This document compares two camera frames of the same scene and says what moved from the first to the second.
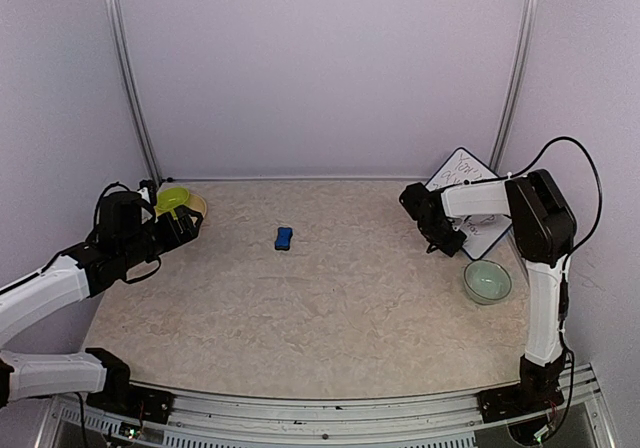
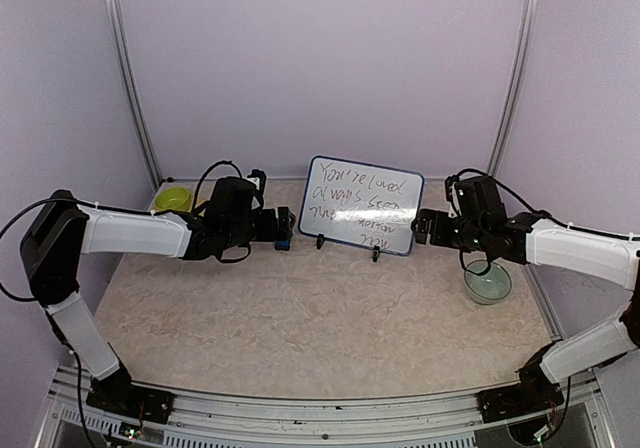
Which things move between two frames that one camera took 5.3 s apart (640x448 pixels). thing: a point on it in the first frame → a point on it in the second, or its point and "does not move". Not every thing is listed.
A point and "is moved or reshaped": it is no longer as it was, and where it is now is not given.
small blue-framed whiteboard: [482, 233] is moved or reshaped
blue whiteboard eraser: [283, 239] does not move
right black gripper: [451, 246] → [439, 234]
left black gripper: [189, 232] → [270, 233]
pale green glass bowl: [487, 282] does not move
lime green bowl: [168, 198] does not move
